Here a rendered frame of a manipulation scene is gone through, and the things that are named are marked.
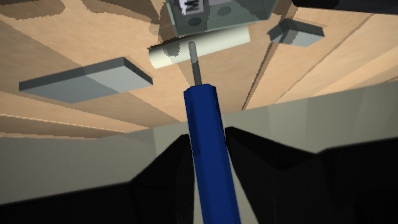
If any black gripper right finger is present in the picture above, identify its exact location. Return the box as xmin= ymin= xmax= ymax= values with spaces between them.
xmin=225 ymin=126 xmax=398 ymax=224

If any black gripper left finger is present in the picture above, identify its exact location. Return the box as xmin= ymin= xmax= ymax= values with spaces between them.
xmin=0 ymin=134 xmax=195 ymax=224

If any grey keyboard with white letter keys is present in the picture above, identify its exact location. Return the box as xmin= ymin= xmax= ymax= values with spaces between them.
xmin=165 ymin=0 xmax=279 ymax=38

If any white cylinder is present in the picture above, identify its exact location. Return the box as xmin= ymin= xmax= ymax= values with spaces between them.
xmin=149 ymin=25 xmax=250 ymax=69

